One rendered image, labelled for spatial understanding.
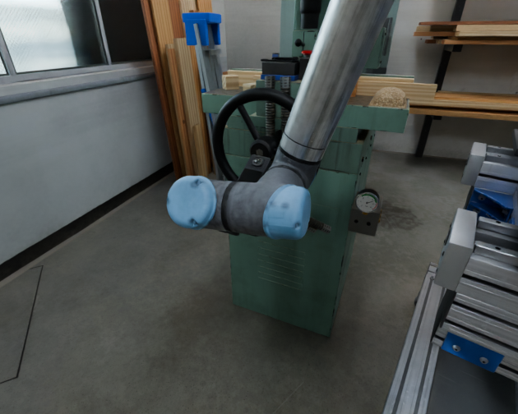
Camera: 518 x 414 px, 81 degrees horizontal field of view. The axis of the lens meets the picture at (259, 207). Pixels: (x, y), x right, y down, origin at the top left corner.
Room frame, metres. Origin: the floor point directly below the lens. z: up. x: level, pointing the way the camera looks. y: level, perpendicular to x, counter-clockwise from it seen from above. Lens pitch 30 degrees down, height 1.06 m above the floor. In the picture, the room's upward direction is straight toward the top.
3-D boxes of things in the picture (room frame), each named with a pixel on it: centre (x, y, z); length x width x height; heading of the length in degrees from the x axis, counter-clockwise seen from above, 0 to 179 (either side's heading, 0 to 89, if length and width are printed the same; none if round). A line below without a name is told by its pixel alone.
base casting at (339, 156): (1.15, -0.20, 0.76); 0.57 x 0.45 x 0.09; 156
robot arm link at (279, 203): (0.39, -0.02, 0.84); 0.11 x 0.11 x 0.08; 70
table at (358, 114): (0.93, -0.12, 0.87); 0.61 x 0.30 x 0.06; 66
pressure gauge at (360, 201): (0.74, -0.30, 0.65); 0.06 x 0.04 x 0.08; 66
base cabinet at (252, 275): (1.15, -0.19, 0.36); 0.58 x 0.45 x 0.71; 156
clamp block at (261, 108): (0.86, -0.08, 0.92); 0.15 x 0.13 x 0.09; 66
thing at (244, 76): (1.05, -0.17, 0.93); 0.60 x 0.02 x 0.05; 66
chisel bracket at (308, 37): (1.05, -0.16, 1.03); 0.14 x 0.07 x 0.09; 156
